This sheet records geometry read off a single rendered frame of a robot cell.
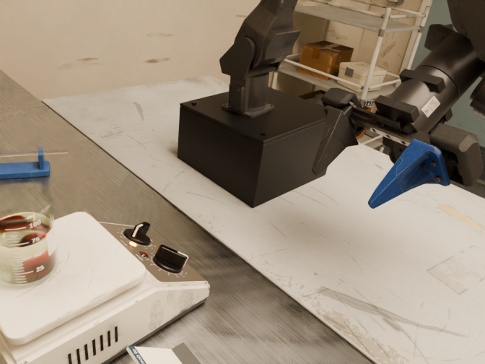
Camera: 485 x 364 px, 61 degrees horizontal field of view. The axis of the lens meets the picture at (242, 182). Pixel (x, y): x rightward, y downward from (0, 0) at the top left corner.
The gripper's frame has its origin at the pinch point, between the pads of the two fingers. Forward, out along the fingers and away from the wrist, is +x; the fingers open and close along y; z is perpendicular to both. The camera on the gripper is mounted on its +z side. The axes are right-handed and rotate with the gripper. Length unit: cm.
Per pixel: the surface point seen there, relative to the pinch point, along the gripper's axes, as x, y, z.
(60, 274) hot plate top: 27.3, 4.3, -14.4
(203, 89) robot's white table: -6, 69, 18
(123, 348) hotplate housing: 29.2, 1.1, -6.1
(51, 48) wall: 12, 157, 6
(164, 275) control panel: 22.3, 3.8, -6.1
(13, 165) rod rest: 31, 40, -11
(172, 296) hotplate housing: 23.1, 2.1, -5.0
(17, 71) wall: 28, 154, 3
